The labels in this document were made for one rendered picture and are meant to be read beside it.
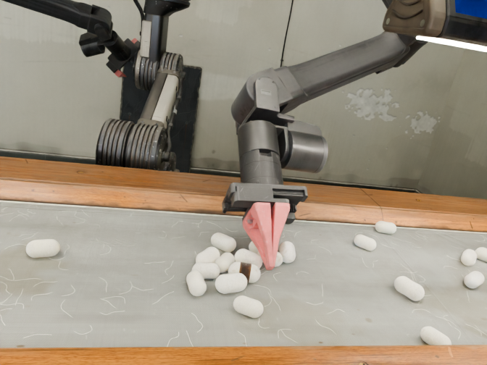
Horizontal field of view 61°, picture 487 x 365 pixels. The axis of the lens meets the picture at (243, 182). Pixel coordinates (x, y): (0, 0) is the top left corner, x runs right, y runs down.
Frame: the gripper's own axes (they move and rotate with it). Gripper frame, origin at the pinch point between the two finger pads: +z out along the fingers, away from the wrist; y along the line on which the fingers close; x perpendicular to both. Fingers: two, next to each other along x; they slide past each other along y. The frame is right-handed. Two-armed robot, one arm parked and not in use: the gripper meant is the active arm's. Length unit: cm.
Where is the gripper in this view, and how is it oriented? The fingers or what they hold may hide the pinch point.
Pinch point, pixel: (269, 261)
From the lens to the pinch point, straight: 51.5
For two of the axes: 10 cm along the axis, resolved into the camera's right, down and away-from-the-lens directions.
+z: 0.7, 8.8, -4.8
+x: -2.3, 4.8, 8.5
